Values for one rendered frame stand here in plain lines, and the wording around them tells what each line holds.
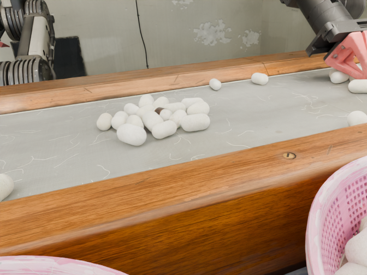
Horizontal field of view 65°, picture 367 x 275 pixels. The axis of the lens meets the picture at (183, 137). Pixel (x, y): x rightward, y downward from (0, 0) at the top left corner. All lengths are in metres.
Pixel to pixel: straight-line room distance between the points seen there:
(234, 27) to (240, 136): 2.50
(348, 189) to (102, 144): 0.24
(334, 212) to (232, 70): 0.43
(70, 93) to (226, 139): 0.30
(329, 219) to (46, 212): 0.17
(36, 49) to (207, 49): 2.05
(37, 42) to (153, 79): 0.36
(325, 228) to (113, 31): 2.29
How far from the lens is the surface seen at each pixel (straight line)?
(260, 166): 0.22
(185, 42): 2.58
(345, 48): 0.55
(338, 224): 0.21
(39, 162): 0.32
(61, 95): 0.52
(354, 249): 0.20
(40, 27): 0.85
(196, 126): 0.33
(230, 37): 2.79
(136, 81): 0.53
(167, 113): 0.36
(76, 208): 0.19
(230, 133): 0.33
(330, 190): 0.19
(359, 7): 0.66
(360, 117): 0.35
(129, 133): 0.31
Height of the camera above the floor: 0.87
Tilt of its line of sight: 24 degrees down
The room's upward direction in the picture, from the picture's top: 4 degrees counter-clockwise
